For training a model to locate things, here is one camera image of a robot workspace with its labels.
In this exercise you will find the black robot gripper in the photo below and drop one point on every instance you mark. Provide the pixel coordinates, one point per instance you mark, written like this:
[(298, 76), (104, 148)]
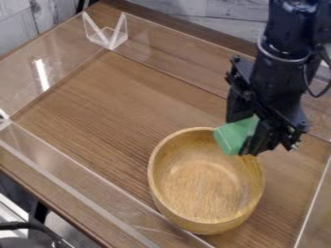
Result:
[(267, 88)]

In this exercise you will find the green rectangular block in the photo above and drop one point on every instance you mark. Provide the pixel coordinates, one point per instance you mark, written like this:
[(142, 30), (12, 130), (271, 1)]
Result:
[(233, 134)]

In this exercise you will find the brown wooden bowl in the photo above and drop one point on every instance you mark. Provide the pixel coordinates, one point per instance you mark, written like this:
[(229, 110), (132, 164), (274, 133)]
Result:
[(204, 190)]

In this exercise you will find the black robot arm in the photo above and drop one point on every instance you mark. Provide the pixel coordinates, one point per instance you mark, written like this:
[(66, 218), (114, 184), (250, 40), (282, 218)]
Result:
[(297, 36)]

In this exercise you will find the black table leg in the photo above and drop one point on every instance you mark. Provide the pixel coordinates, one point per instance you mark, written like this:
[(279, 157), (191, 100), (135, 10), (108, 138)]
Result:
[(39, 212)]

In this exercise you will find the clear acrylic tray wall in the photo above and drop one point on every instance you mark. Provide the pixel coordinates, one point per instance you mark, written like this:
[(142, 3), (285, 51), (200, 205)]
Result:
[(88, 111)]

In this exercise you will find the clear acrylic corner bracket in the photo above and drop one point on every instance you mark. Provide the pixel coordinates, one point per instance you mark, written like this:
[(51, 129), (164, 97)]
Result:
[(107, 37)]

